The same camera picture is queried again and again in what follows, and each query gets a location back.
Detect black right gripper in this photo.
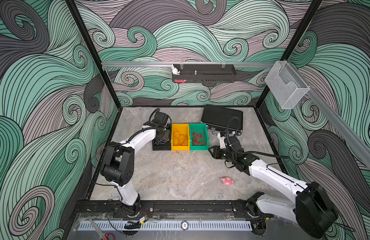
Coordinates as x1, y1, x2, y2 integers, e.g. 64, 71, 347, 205
207, 145, 237, 164

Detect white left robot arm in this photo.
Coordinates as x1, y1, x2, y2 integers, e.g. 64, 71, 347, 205
100, 122, 170, 212

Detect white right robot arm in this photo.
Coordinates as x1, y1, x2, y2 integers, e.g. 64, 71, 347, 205
208, 146, 338, 239

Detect black plastic bin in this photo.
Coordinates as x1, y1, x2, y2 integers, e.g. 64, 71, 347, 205
152, 138, 172, 151

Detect yellow plastic bin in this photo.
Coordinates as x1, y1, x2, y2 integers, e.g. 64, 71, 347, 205
171, 124, 190, 151

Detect pink crumpled object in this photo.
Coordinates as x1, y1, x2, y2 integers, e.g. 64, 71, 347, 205
220, 177, 234, 187

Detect green plastic bin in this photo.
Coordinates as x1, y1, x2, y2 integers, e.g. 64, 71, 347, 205
189, 124, 209, 151

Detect black ribbed carrying case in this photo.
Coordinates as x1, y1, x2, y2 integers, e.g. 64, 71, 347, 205
201, 105, 244, 136

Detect small white figurine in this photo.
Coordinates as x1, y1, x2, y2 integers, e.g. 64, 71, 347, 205
171, 65, 181, 75

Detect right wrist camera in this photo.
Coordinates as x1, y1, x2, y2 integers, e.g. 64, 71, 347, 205
217, 132, 238, 151

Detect red cable in green bin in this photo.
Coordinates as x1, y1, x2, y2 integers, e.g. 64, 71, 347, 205
190, 128, 207, 146

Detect black wall shelf tray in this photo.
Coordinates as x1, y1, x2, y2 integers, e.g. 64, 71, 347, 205
172, 65, 237, 85

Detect white slotted cable duct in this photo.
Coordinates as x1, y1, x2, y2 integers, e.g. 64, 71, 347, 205
95, 220, 252, 232

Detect aluminium wall rail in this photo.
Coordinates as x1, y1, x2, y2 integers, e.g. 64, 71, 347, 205
101, 61, 276, 68

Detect clear acrylic wall holder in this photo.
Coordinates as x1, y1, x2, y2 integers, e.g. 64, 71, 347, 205
265, 61, 310, 110

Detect red handled scissors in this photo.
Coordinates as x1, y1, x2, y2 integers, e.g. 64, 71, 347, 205
89, 219, 116, 240

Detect black corner frame post left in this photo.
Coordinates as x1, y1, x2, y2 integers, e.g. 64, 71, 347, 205
65, 0, 122, 110

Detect black corner frame post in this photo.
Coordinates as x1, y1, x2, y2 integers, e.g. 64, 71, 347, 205
255, 1, 322, 110
65, 0, 122, 110

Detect black corner frame post right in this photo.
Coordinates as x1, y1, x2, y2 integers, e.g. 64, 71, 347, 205
255, 1, 322, 110

